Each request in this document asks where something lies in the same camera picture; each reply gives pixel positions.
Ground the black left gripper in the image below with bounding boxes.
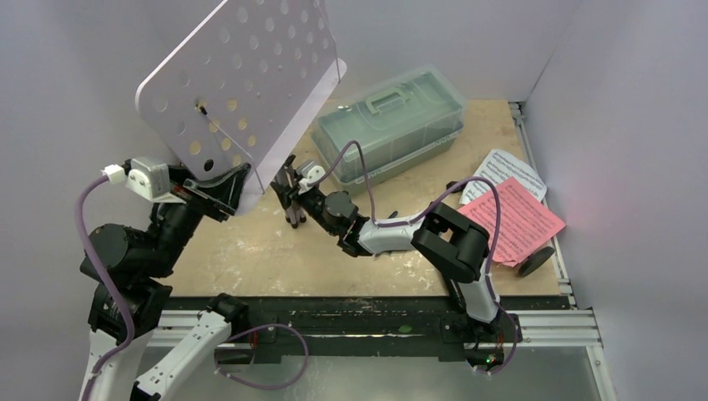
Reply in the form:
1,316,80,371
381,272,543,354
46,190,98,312
144,151,250,275

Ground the white perforated music stand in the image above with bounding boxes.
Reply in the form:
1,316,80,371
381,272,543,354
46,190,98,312
134,1,346,215

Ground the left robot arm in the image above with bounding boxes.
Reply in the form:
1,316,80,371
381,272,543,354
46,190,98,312
74,158,251,400

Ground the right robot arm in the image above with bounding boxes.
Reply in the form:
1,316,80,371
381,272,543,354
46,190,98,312
271,155,502,340

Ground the clear green storage box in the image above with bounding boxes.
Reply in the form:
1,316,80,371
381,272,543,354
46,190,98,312
311,65,468,195

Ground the small black clip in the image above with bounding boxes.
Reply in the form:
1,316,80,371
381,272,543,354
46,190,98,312
446,181,466,193

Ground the black clarinet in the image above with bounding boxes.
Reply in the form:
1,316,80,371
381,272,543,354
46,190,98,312
442,277,467,314

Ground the white sheet music page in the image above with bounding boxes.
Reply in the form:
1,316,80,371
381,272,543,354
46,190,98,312
473,149,548,201

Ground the pink sheet music page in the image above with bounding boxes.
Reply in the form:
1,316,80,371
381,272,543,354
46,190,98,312
458,177,565,266

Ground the black round disc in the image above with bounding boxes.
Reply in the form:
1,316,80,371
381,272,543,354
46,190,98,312
517,246,555,277

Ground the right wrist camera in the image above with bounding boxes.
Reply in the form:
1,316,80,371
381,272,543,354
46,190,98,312
296,160,326,188

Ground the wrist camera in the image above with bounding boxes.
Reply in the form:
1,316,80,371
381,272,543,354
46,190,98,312
296,160,326,188
101,157,185,204

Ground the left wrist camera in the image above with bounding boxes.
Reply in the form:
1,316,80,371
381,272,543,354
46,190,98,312
101,157,185,204

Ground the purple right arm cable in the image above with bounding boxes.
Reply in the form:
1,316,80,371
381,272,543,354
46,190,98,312
307,140,521,378

